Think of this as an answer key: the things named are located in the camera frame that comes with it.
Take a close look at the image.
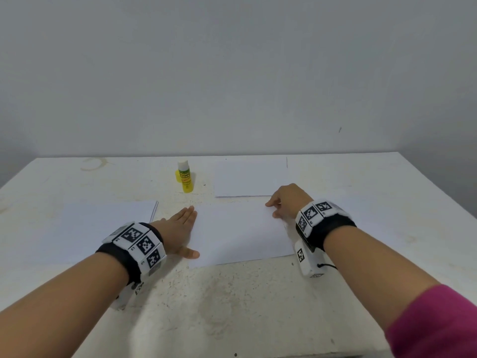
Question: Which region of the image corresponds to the person's right hand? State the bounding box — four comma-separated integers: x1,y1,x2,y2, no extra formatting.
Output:
264,182,315,221

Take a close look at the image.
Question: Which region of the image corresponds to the person's left hand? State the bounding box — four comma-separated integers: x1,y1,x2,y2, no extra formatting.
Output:
148,205,201,260

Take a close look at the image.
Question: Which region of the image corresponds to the glued white paper sheet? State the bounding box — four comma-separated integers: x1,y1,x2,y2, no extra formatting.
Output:
213,156,291,199
182,195,300,269

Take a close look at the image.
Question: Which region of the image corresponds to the yellow glue stick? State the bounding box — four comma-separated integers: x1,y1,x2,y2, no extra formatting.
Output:
176,159,195,194

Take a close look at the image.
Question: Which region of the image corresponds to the stack of white paper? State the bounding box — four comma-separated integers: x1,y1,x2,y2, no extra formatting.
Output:
29,199,159,266
326,190,420,247

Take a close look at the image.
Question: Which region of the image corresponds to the person's right forearm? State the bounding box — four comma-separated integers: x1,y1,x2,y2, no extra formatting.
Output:
322,225,442,334

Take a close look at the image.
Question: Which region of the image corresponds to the person's left forearm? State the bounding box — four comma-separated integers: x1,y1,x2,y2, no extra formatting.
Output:
0,251,130,358

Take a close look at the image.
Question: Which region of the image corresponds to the black marker wristband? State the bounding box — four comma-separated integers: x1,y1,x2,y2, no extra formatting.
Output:
94,220,165,287
294,199,359,254

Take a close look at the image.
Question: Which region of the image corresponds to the pink sleeve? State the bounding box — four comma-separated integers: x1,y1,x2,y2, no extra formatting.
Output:
385,283,477,358

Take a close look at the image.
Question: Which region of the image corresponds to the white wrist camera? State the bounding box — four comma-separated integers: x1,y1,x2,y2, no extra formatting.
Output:
294,238,329,279
111,278,147,311

